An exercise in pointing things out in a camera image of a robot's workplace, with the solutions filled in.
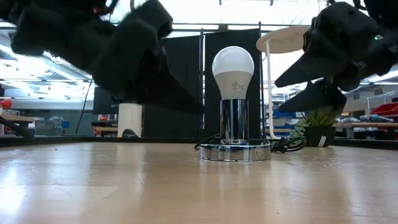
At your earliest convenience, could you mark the black monitor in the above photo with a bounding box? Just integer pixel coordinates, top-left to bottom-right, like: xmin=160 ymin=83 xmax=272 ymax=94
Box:
xmin=92 ymin=86 xmax=121 ymax=115

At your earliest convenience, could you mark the chrome lamp base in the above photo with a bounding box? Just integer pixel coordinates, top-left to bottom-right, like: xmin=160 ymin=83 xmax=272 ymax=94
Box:
xmin=198 ymin=98 xmax=272 ymax=162

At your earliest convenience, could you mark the black partition screen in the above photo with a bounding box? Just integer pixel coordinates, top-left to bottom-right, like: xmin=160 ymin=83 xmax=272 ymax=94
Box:
xmin=141 ymin=28 xmax=264 ymax=139

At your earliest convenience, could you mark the white lightbulb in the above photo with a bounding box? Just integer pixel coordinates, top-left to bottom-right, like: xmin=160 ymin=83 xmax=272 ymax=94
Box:
xmin=211 ymin=45 xmax=255 ymax=101

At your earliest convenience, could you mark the white stand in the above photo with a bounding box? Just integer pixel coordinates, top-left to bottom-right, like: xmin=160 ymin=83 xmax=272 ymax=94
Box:
xmin=256 ymin=26 xmax=312 ymax=140

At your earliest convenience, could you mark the small potted succulent plant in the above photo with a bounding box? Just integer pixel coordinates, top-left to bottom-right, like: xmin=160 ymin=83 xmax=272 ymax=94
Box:
xmin=289 ymin=108 xmax=338 ymax=147

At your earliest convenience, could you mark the black lamp power cord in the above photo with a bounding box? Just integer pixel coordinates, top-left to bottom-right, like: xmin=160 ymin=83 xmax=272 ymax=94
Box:
xmin=194 ymin=133 xmax=307 ymax=154

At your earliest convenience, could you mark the black aluminium table frame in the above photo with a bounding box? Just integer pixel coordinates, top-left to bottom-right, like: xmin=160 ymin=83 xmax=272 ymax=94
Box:
xmin=0 ymin=116 xmax=398 ymax=151

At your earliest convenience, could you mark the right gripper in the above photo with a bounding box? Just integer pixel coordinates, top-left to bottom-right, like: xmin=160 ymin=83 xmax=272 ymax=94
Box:
xmin=274 ymin=1 xmax=379 ymax=114

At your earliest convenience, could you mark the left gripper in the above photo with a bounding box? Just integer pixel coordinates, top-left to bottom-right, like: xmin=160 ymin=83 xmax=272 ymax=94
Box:
xmin=11 ymin=0 xmax=205 ymax=114

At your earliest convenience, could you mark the red bin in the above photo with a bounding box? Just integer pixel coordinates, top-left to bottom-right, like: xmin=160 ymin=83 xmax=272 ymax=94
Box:
xmin=369 ymin=102 xmax=398 ymax=118

